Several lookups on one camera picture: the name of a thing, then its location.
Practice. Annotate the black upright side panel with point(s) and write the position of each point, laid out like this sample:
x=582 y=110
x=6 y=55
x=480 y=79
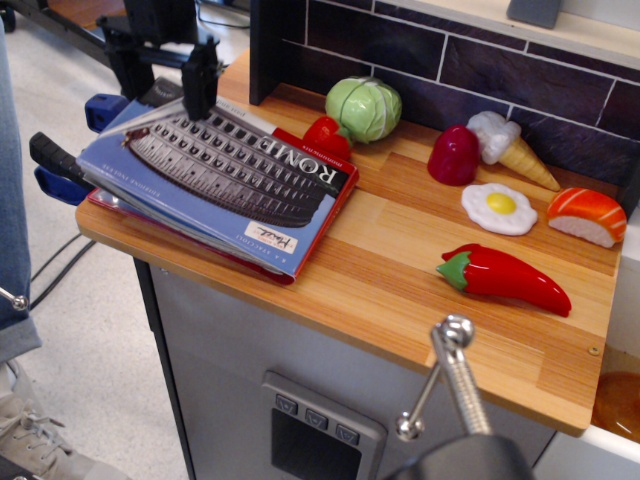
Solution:
x=277 y=28

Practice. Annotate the silver screw clamp handle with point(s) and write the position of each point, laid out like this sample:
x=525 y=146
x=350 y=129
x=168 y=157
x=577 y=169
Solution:
x=449 y=338

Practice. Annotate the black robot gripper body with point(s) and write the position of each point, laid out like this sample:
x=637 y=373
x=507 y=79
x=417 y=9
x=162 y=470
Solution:
x=157 y=32

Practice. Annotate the red toy tomato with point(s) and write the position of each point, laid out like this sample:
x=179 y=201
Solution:
x=329 y=135

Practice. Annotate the grey object on shelf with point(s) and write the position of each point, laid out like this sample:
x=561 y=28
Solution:
x=540 y=13

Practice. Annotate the blue Rome picture book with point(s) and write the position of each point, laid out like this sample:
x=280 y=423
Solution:
x=231 y=180

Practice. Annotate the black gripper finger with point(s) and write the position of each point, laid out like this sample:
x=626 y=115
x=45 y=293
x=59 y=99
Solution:
x=200 y=80
x=134 y=76

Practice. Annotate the black table leg with caster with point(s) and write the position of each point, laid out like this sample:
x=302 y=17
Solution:
x=73 y=21

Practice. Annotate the red toy chili pepper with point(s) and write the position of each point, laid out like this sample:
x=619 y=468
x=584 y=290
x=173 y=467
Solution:
x=480 y=270

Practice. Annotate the small silver clamp knob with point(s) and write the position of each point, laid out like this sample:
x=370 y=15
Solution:
x=17 y=302

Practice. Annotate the blue black bar clamp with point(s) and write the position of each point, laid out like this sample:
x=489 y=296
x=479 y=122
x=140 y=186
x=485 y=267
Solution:
x=57 y=173

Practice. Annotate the toy salmon sushi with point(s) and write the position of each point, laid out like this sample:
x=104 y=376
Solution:
x=588 y=214

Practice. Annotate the grey toy kitchen cabinet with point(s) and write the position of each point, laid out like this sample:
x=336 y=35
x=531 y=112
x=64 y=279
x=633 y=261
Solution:
x=258 y=396

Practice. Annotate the toy fried egg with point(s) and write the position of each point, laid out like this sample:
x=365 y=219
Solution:
x=499 y=209

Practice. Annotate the dark red toy jelly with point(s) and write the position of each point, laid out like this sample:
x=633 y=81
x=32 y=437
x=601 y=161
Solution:
x=455 y=157

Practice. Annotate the beige sneaker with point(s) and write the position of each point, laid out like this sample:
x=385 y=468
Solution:
x=31 y=439

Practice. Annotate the toy ice cream cone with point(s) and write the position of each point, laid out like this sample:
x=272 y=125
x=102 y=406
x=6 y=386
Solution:
x=501 y=142

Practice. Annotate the green toy cabbage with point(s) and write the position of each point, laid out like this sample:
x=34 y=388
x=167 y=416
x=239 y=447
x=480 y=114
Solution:
x=367 y=107

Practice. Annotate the person's blue jeans leg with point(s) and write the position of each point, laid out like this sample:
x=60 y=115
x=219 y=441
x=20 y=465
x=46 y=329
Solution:
x=18 y=330

